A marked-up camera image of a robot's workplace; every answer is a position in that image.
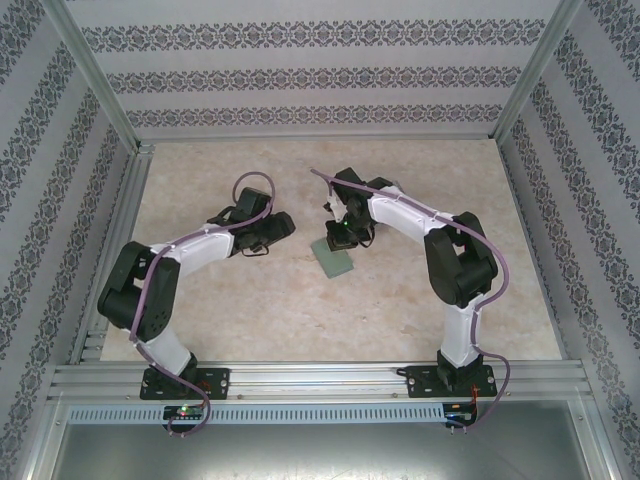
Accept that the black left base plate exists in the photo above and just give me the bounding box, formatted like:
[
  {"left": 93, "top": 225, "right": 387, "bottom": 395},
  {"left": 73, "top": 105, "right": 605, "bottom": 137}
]
[{"left": 141, "top": 367, "right": 232, "bottom": 402}]

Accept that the left controller board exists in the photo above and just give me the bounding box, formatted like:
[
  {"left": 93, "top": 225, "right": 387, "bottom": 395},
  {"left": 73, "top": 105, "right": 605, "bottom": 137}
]
[{"left": 163, "top": 404, "right": 206, "bottom": 421}]

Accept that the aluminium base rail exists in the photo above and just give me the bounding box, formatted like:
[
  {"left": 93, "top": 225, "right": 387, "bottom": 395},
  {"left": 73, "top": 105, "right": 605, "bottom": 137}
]
[{"left": 47, "top": 360, "right": 595, "bottom": 401}]

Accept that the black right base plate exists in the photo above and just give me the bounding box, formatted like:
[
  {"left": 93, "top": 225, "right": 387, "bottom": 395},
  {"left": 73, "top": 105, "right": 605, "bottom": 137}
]
[{"left": 405, "top": 364, "right": 497, "bottom": 400}]

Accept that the slotted grey cable duct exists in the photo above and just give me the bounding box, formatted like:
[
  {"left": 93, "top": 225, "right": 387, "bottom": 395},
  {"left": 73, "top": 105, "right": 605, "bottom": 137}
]
[{"left": 66, "top": 402, "right": 447, "bottom": 425}]

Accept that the aluminium side rail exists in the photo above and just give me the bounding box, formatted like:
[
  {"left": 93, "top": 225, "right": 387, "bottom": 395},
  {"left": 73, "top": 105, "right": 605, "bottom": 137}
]
[{"left": 69, "top": 142, "right": 157, "bottom": 366}]

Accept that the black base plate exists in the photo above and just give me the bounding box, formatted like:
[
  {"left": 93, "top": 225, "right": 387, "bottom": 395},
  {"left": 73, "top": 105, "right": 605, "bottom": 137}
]
[
  {"left": 141, "top": 367, "right": 232, "bottom": 402},
  {"left": 405, "top": 364, "right": 497, "bottom": 400}
]

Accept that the aluminium frame post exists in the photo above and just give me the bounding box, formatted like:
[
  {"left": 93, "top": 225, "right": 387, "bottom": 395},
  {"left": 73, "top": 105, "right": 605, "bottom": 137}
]
[
  {"left": 492, "top": 0, "right": 589, "bottom": 144},
  {"left": 47, "top": 0, "right": 144, "bottom": 151}
]

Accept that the grey metal sheet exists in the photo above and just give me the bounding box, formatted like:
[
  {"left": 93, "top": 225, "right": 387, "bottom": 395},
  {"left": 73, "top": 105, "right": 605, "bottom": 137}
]
[{"left": 29, "top": 399, "right": 626, "bottom": 480}]

